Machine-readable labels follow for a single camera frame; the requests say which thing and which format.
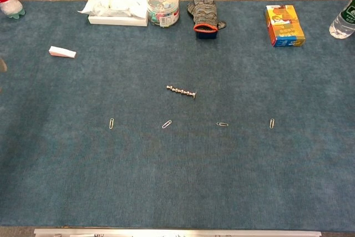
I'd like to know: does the white wedge block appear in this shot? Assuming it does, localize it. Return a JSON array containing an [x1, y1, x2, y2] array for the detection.
[[48, 46, 77, 59]]

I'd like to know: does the white flat box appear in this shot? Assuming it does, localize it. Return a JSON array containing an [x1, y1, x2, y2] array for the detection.
[[88, 14, 149, 27]]

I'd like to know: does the white wet wipes pack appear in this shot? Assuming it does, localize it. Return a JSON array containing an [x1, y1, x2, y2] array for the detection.
[[77, 0, 151, 19]]

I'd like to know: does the clear jar of coloured clips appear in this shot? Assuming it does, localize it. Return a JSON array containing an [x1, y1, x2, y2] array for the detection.
[[146, 0, 180, 28]]

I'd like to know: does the teal felt table mat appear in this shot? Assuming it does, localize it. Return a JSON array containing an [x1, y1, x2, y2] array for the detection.
[[0, 0, 355, 232]]

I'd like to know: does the dark blue small box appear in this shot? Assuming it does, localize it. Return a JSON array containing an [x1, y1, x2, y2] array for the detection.
[[196, 27, 218, 40]]

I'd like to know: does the grey knit glove orange cuff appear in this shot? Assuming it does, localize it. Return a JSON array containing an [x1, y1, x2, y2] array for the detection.
[[187, 0, 227, 33]]

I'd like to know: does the orange and blue carton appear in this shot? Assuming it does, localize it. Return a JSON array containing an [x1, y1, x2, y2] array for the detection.
[[265, 4, 306, 48]]

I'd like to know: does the green label water bottle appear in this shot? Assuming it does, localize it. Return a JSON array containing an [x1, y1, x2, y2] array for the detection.
[[328, 0, 355, 39]]

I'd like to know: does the aluminium rail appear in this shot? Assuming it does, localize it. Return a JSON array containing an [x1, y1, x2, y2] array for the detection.
[[33, 228, 322, 237]]

